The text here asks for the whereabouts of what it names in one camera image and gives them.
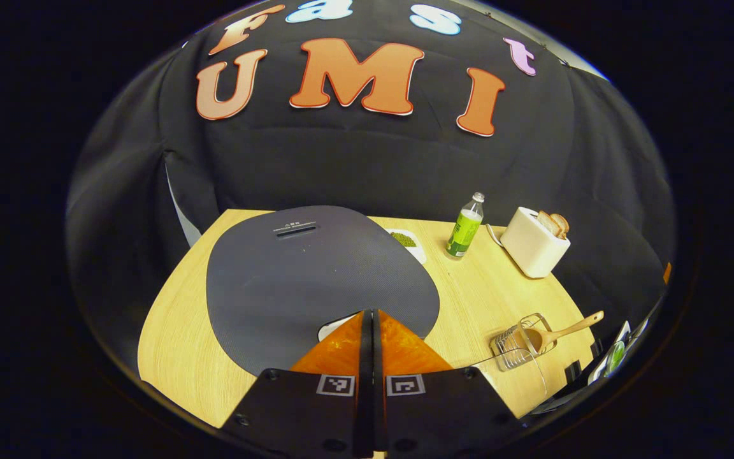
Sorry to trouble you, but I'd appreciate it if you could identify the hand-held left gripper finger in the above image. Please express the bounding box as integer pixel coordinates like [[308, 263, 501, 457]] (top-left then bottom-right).
[[219, 309, 374, 458], [373, 309, 524, 458]]

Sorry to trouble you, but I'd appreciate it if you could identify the wooden spoon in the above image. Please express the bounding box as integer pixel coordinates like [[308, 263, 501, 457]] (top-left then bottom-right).
[[517, 310, 605, 355]]

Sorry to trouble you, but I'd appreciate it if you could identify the metal wire chopstick holder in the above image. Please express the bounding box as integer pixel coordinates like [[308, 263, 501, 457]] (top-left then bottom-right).
[[489, 312, 558, 372]]

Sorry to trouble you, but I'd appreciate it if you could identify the clear rice box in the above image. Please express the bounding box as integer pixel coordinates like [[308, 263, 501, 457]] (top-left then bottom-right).
[[469, 347, 549, 415]]

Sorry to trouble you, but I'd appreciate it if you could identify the grey lidded rice cooker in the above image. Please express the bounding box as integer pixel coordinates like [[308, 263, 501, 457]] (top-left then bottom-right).
[[206, 205, 441, 377]]

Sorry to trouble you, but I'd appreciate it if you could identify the white and green packet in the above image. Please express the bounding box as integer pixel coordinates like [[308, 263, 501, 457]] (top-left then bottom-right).
[[587, 321, 651, 386]]

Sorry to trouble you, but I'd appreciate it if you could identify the white toaster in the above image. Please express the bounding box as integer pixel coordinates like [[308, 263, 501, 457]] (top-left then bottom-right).
[[487, 207, 572, 279]]

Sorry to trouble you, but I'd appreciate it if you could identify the white divided bean dish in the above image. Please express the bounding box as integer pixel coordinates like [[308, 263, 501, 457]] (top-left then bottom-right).
[[385, 228, 427, 265]]

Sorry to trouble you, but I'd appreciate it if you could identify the green drink bottle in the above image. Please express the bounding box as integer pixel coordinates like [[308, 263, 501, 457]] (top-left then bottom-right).
[[445, 192, 486, 260]]

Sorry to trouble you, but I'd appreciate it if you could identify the black backdrop cloth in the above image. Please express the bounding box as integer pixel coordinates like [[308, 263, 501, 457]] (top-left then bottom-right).
[[66, 0, 677, 383]]

